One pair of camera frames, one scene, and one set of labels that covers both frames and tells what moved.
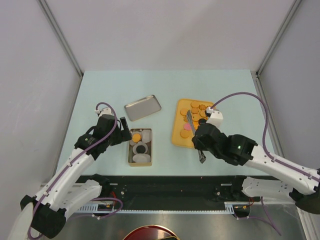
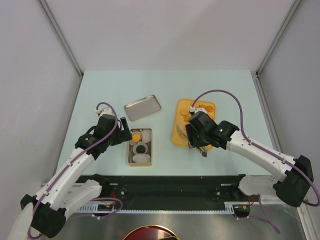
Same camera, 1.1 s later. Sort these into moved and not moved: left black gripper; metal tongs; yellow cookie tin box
Moved: metal tongs
Not moved: left black gripper; yellow cookie tin box
